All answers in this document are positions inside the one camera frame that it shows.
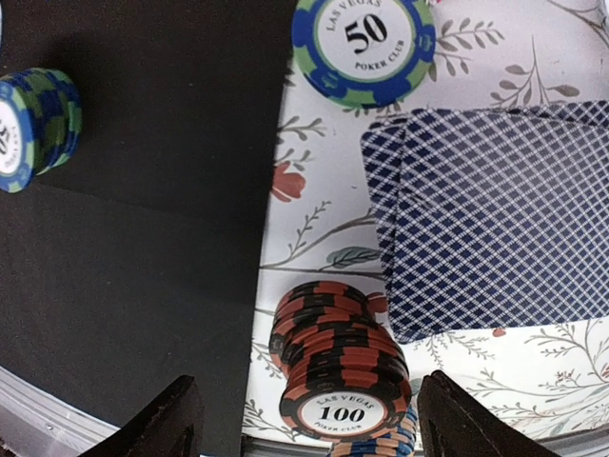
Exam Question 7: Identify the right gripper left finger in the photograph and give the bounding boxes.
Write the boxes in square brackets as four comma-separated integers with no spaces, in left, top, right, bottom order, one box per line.
[81,375,204,457]

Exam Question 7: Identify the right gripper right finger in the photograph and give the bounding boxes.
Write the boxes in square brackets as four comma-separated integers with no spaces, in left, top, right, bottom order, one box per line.
[417,370,556,457]

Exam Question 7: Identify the teal poker chip stack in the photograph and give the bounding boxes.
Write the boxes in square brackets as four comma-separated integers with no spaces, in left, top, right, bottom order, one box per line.
[1,68,83,193]

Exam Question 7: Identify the white poker chip stack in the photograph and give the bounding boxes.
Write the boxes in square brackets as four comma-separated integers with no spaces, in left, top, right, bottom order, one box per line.
[328,406,418,457]

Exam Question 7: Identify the orange poker chip stack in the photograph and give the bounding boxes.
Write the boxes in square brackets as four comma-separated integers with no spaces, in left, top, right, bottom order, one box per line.
[268,281,412,442]

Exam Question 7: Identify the black poker felt mat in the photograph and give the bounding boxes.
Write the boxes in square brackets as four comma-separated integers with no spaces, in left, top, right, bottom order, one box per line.
[1,1,295,456]

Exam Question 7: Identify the blue playing card deck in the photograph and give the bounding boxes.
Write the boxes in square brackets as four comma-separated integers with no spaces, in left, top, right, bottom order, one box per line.
[361,100,608,343]

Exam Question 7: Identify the single teal poker chip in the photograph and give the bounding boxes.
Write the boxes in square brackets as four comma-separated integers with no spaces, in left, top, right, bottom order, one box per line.
[291,0,437,109]

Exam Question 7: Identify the front aluminium rail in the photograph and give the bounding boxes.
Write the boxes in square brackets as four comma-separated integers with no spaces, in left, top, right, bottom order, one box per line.
[1,368,118,456]

